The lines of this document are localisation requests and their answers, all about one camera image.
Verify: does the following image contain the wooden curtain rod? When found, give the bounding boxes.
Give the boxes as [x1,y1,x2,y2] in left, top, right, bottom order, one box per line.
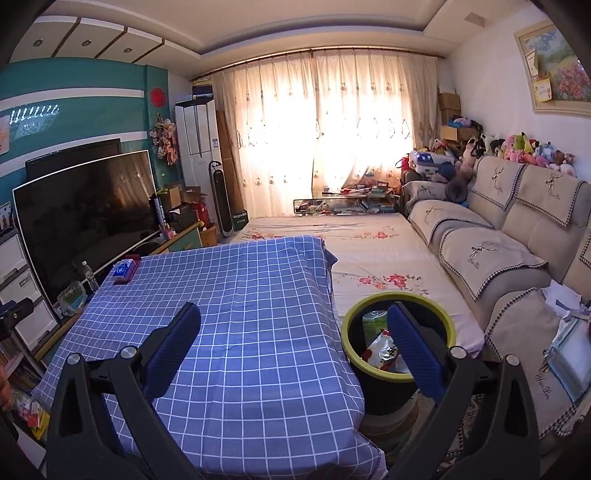
[191,48,446,84]

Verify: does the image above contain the beige sofa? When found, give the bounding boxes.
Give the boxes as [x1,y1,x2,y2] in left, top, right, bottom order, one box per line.
[401,154,591,457]

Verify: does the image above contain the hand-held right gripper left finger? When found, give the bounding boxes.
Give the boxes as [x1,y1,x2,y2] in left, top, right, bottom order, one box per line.
[46,302,204,480]

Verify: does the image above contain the stack of cardboard boxes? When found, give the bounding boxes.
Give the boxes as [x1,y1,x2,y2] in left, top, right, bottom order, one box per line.
[438,92,478,144]

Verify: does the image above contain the smaller black television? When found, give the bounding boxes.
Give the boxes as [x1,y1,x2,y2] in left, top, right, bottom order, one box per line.
[25,138,123,178]

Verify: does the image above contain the blue checked tablecloth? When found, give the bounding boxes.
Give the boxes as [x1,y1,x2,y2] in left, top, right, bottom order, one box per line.
[32,235,389,480]

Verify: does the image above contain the black yellow-rimmed trash bin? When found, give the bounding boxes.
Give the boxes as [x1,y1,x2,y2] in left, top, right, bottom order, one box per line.
[342,292,455,435]

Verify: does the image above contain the black white tall box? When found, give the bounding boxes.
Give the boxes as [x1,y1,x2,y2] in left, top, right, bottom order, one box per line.
[148,194,166,232]

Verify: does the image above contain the cluttered glass coffee table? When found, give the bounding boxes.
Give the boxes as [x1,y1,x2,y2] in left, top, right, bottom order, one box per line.
[293,182,400,217]

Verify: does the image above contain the hanging flower decoration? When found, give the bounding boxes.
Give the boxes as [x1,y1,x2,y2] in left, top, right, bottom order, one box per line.
[150,119,180,166]

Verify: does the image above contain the blue star-print bag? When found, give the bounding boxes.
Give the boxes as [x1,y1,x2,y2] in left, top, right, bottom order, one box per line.
[409,150,455,178]

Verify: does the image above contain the green yellow television cabinet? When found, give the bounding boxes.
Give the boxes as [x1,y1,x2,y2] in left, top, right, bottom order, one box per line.
[32,222,204,365]

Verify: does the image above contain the cream embroidered curtains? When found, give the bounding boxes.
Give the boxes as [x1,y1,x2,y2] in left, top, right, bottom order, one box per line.
[212,51,439,220]

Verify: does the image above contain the blue tissue pack on red box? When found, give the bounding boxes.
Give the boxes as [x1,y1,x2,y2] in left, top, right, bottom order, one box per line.
[113,255,141,285]

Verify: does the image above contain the framed flower painting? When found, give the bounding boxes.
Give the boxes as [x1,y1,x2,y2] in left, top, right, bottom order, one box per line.
[513,18,591,114]

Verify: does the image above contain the white drawer unit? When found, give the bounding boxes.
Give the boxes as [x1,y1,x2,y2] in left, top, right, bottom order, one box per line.
[0,228,58,349]

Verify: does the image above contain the large black television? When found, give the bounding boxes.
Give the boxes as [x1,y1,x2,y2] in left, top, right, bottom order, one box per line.
[12,150,158,308]

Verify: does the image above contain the floral bed sheet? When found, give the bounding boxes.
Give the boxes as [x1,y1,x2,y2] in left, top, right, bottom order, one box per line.
[228,215,485,358]

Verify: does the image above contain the white loose papers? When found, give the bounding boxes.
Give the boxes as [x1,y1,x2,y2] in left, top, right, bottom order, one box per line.
[541,284,587,320]

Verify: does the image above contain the white standing air conditioner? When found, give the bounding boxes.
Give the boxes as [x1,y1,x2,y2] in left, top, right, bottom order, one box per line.
[174,99,222,232]

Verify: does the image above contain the black tower fan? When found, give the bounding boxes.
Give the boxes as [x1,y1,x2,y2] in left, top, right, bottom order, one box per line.
[209,160,233,244]

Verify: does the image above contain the clear plastic folder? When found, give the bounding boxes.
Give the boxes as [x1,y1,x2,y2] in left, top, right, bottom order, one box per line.
[545,318,591,402]

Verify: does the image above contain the green white cylindrical can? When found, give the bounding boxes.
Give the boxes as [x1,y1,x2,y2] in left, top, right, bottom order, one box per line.
[362,310,389,344]

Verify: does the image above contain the pile of colourful books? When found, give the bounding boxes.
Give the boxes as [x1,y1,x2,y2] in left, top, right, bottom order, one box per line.
[9,388,49,439]

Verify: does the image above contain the clear water bottle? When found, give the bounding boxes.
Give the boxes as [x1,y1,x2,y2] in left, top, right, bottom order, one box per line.
[81,261,99,294]

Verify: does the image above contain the red snack wrapper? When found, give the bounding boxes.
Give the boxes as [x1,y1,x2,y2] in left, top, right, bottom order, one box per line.
[361,330,402,371]

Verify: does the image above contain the row of plush toys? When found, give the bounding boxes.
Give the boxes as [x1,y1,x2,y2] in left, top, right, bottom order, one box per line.
[457,131,578,178]

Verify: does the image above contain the clear glass container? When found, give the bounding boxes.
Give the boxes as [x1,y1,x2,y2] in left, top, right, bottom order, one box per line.
[56,281,88,315]

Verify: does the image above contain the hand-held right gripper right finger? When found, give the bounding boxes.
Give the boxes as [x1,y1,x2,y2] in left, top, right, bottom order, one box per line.
[388,302,541,480]

